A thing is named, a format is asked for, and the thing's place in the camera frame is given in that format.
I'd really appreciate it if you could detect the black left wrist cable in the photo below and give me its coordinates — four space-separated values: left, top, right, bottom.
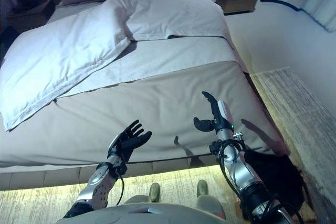
115 174 125 206

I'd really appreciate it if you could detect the white duvet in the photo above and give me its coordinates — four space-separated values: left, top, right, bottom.
0 0 229 132

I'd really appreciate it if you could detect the silver robot right leg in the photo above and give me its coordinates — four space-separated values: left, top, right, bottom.
195 179 226 219

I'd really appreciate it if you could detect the thick dark floor cable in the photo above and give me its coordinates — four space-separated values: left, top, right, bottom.
257 0 331 32

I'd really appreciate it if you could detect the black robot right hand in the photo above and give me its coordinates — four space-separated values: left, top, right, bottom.
193 91 235 133

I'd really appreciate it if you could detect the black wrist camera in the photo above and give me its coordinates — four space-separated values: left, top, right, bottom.
112 163 128 180
209 140 224 154

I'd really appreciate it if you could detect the black garment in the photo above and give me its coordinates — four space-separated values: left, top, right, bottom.
244 147 308 206

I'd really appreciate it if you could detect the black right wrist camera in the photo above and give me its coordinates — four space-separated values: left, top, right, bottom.
209 140 224 154

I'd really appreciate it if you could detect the grey textured bed sheet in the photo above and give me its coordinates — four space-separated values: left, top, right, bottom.
56 36 249 99

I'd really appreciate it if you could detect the bed with beige cover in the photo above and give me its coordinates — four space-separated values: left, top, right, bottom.
0 60 291 168

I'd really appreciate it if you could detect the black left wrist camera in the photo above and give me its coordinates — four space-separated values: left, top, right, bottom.
112 163 128 180

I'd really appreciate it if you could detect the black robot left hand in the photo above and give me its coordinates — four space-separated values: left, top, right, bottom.
106 119 153 162

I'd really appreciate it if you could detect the grey striped rug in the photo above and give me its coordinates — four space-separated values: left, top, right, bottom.
0 66 336 224

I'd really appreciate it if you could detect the grey robot torso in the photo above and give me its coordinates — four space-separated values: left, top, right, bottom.
56 202 232 224

